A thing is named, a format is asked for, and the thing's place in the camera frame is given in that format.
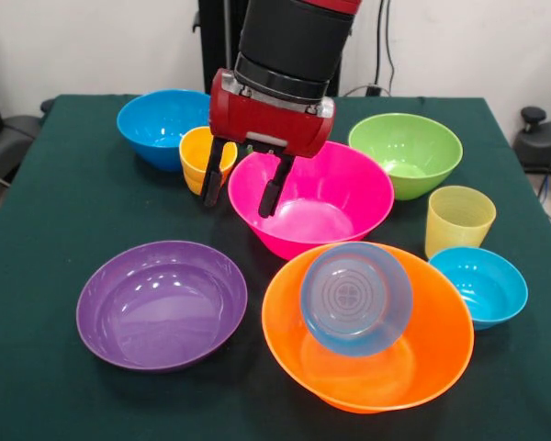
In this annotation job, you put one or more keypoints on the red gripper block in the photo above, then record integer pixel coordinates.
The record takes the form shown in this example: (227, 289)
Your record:
(266, 121)

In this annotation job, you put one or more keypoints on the translucent blue ribbed bowl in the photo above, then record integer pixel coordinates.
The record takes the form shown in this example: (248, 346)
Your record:
(356, 298)

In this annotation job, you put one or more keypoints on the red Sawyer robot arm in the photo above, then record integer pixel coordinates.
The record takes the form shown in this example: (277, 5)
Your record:
(294, 41)

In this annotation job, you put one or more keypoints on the yellow-orange plastic cup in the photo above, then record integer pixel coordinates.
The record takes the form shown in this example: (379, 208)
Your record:
(194, 187)
(195, 154)

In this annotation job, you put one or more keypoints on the large pink plastic bowl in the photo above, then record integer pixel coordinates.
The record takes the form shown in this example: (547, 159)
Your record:
(330, 202)

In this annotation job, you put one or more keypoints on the large blue plastic bowl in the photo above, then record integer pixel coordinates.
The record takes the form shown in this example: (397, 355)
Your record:
(160, 119)

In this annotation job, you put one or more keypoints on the purple plastic bowl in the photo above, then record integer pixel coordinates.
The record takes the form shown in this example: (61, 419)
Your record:
(160, 312)

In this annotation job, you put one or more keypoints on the black power adapter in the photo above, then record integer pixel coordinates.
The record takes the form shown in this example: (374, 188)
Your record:
(372, 90)

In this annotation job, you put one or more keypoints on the green plastic bowl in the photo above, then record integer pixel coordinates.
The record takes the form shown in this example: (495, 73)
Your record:
(404, 151)

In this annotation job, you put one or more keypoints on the dark green tablecloth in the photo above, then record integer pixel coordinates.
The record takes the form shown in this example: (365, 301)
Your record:
(50, 275)

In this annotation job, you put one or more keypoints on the translucent yellow plastic cup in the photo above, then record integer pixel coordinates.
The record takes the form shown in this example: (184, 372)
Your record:
(459, 220)

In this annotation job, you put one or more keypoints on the black office chair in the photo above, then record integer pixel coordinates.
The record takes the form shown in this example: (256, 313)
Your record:
(14, 133)

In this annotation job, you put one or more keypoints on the large orange plastic bowl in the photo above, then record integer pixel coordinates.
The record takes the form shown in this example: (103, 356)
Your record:
(441, 331)

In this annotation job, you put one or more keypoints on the small cyan plastic bowl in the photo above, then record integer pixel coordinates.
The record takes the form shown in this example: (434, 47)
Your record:
(482, 289)

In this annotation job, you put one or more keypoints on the black swivel chair base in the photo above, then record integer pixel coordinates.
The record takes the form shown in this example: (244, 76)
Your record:
(542, 142)

